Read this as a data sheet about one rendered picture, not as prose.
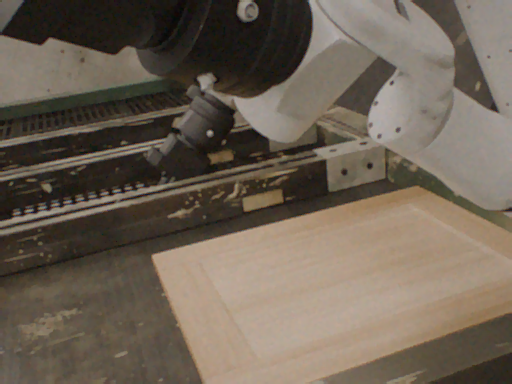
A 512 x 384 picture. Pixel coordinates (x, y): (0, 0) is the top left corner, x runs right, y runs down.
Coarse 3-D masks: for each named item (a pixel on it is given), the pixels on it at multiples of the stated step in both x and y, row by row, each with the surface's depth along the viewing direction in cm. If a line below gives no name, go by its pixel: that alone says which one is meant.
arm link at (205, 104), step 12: (192, 96) 103; (204, 96) 101; (216, 96) 100; (228, 96) 99; (192, 108) 100; (204, 108) 99; (216, 108) 99; (228, 108) 100; (216, 120) 99; (228, 120) 100; (228, 132) 102
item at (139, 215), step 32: (288, 160) 106; (320, 160) 104; (352, 160) 106; (384, 160) 108; (160, 192) 99; (192, 192) 97; (224, 192) 99; (256, 192) 101; (288, 192) 103; (320, 192) 106; (0, 224) 92; (32, 224) 91; (64, 224) 91; (96, 224) 93; (128, 224) 95; (160, 224) 97; (192, 224) 99; (0, 256) 89; (32, 256) 91; (64, 256) 93
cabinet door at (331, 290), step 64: (192, 256) 85; (256, 256) 84; (320, 256) 81; (384, 256) 79; (448, 256) 77; (192, 320) 70; (256, 320) 68; (320, 320) 67; (384, 320) 65; (448, 320) 64
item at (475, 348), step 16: (496, 320) 59; (448, 336) 58; (464, 336) 58; (480, 336) 57; (496, 336) 57; (400, 352) 56; (416, 352) 56; (432, 352) 56; (448, 352) 56; (464, 352) 55; (480, 352) 55; (496, 352) 55; (352, 368) 55; (368, 368) 55; (384, 368) 55; (400, 368) 54; (416, 368) 54; (432, 368) 54; (448, 368) 54; (464, 368) 53; (480, 368) 54; (496, 368) 55
